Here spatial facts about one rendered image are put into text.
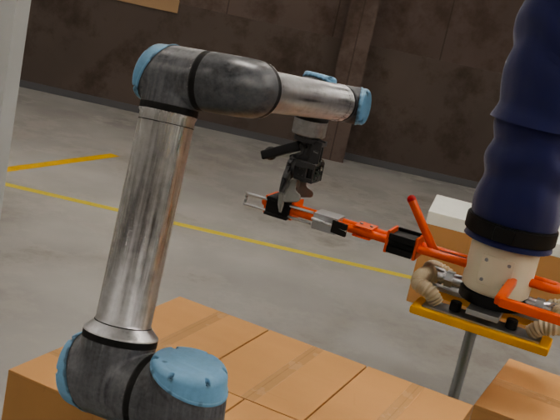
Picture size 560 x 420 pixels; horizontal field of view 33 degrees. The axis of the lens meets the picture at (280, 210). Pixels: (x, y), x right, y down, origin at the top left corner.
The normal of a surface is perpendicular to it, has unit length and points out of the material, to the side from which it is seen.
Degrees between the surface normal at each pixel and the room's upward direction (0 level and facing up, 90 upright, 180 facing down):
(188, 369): 2
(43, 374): 0
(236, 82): 73
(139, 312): 81
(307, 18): 90
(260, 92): 88
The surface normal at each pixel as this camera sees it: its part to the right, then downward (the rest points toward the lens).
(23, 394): -0.41, 0.14
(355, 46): -0.10, 0.22
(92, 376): -0.35, -0.07
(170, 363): 0.20, -0.94
